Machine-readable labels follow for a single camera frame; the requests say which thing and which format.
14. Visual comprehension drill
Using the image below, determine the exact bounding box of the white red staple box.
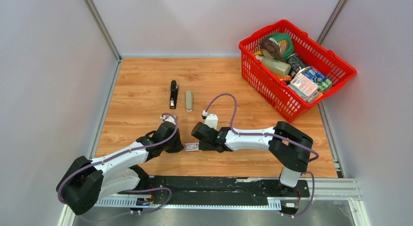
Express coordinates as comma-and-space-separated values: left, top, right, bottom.
185, 142, 199, 152

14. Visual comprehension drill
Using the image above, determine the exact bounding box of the grey white stapler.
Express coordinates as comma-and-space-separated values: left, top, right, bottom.
186, 91, 193, 112

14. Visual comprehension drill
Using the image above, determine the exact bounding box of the black stapler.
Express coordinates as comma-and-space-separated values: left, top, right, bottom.
169, 80, 179, 109

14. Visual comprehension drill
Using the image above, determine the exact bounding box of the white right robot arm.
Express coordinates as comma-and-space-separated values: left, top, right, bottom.
191, 121, 314, 196

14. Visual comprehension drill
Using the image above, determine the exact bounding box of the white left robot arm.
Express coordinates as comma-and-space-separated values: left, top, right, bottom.
56, 118, 183, 215

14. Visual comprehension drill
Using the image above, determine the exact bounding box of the red plastic basket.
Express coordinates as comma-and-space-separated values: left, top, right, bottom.
239, 19, 357, 123

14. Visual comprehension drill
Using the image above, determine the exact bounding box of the pale plastic bottle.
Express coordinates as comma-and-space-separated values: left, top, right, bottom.
255, 55, 291, 77

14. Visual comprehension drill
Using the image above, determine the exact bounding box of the pink packaged item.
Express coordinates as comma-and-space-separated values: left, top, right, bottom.
290, 73, 320, 100

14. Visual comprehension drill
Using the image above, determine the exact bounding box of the dark foil packet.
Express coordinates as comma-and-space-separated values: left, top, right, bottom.
286, 53, 308, 73

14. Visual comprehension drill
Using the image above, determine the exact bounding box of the green brown snack bag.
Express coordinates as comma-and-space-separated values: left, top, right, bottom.
258, 33, 294, 62

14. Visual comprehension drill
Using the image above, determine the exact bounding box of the blue green packaged item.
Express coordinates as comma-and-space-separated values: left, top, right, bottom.
303, 66, 333, 94

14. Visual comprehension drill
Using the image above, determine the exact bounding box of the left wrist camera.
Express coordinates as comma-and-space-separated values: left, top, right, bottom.
160, 115, 177, 125

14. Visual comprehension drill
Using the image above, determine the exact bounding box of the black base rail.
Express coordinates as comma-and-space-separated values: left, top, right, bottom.
139, 175, 312, 206

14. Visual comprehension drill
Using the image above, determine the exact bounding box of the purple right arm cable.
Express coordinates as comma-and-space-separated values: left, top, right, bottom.
204, 93, 320, 218

